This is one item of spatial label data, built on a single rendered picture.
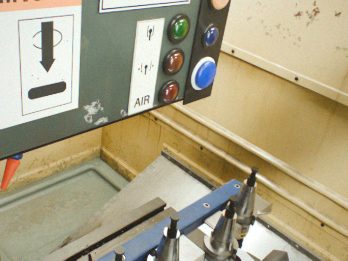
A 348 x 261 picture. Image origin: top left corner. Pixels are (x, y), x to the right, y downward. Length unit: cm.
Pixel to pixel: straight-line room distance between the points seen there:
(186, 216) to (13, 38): 59
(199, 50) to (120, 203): 117
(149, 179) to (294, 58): 72
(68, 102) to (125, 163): 153
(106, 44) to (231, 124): 105
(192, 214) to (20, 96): 57
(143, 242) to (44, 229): 97
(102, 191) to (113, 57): 153
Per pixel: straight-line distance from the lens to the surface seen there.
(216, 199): 87
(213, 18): 42
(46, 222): 171
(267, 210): 90
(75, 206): 177
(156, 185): 155
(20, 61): 29
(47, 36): 30
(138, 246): 74
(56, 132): 34
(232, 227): 74
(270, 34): 121
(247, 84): 129
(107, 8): 32
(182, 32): 38
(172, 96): 40
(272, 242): 140
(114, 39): 33
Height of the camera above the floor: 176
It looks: 30 degrees down
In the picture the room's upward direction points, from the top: 10 degrees clockwise
